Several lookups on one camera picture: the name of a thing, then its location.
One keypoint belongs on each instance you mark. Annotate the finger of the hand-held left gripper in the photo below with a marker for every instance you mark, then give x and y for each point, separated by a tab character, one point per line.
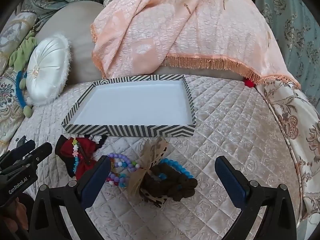
37	153
17	151

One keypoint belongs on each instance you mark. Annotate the tan mesh hair bow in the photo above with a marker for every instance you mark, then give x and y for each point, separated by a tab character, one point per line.
136	180

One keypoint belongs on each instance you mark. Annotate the black white striped box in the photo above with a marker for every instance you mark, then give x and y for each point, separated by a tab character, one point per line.
135	105

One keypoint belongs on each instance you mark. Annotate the pink fringed blanket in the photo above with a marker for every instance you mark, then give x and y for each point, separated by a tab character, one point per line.
187	25

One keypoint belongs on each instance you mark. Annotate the cream floral embroidered cushion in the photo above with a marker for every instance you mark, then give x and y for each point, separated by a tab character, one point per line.
8	100

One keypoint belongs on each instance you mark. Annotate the cream floral cloth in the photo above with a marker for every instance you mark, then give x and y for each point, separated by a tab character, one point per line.
295	130

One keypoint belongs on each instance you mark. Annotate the white round satin pillow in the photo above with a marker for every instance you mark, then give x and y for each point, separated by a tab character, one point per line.
47	65

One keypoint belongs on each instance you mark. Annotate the red hair bow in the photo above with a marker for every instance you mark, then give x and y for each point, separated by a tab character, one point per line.
85	150

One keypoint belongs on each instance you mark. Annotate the dark scrunchie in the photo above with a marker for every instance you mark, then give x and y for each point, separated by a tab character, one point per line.
175	185

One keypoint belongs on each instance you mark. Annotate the white round object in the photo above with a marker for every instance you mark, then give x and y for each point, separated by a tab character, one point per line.
110	0

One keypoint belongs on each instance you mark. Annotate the grey floral embroidered cushion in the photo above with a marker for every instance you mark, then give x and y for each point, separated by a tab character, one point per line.
15	30

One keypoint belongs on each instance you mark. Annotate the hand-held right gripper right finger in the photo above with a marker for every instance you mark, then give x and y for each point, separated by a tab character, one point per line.
230	180

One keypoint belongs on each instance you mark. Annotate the red pompom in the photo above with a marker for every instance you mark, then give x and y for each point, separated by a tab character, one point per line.
248	82

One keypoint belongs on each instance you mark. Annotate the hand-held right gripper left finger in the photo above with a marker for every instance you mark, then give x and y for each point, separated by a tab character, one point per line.
97	177

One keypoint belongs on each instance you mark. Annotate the beige sofa backrest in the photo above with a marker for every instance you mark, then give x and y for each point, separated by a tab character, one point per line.
82	65

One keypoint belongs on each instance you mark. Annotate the person's left hand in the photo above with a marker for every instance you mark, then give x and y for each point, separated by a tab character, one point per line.
18	206

